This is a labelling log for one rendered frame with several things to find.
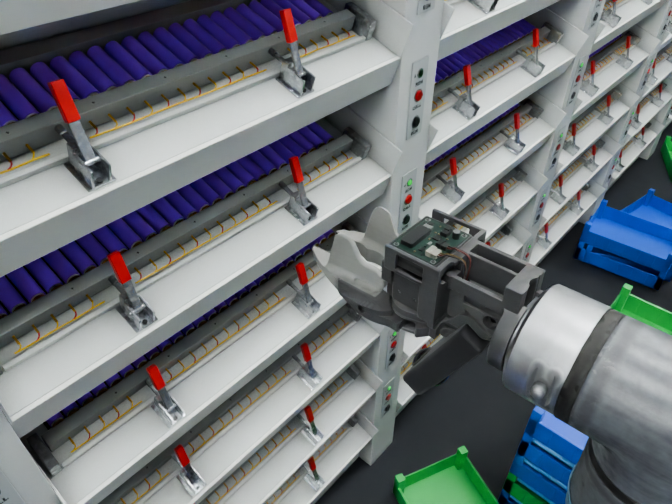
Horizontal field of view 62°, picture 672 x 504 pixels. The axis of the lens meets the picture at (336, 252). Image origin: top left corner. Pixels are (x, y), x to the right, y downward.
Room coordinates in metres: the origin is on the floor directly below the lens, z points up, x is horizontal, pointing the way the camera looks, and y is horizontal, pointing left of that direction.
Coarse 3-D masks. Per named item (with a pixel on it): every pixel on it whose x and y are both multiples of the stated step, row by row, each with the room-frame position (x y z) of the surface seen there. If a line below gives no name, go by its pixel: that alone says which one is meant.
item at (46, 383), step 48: (384, 144) 0.77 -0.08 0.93; (336, 192) 0.69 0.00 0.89; (192, 240) 0.56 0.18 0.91; (240, 240) 0.57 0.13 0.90; (288, 240) 0.59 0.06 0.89; (192, 288) 0.49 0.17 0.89; (240, 288) 0.53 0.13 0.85; (48, 336) 0.40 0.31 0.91; (96, 336) 0.41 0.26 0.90; (144, 336) 0.42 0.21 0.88; (0, 384) 0.34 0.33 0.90; (48, 384) 0.35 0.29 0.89; (96, 384) 0.38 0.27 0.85
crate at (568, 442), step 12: (540, 408) 0.66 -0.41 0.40; (540, 420) 0.64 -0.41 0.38; (552, 420) 0.68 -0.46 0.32; (528, 432) 0.65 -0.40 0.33; (540, 432) 0.63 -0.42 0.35; (552, 432) 0.62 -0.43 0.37; (564, 432) 0.65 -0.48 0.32; (576, 432) 0.65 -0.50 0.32; (552, 444) 0.61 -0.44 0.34; (564, 444) 0.60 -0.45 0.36; (576, 444) 0.59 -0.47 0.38; (564, 456) 0.60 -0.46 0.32; (576, 456) 0.58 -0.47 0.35
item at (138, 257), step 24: (336, 144) 0.76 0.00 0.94; (288, 168) 0.69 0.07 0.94; (312, 168) 0.72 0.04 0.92; (240, 192) 0.63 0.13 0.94; (264, 192) 0.64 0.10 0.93; (192, 216) 0.57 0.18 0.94; (216, 216) 0.58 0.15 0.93; (168, 240) 0.53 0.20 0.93; (144, 264) 0.50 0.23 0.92; (168, 264) 0.51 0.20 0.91; (72, 288) 0.44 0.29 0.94; (96, 288) 0.45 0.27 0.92; (24, 312) 0.40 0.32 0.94; (48, 312) 0.41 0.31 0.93; (0, 336) 0.37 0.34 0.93
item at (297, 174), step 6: (294, 156) 0.65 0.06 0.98; (294, 162) 0.64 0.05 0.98; (294, 168) 0.64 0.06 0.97; (300, 168) 0.64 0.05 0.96; (294, 174) 0.64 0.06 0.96; (300, 174) 0.64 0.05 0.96; (294, 180) 0.64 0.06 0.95; (300, 180) 0.64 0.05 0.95; (300, 186) 0.64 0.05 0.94; (300, 192) 0.63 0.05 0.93; (300, 198) 0.63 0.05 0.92; (306, 198) 0.64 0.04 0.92; (300, 204) 0.63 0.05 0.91; (306, 204) 0.63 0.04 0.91
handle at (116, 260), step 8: (112, 256) 0.44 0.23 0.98; (120, 256) 0.45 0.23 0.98; (112, 264) 0.44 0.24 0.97; (120, 264) 0.44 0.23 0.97; (120, 272) 0.44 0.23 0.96; (128, 272) 0.44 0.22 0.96; (120, 280) 0.44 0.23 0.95; (128, 280) 0.44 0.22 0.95; (128, 288) 0.44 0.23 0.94; (128, 296) 0.43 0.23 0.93; (136, 296) 0.44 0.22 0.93; (136, 304) 0.43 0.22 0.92
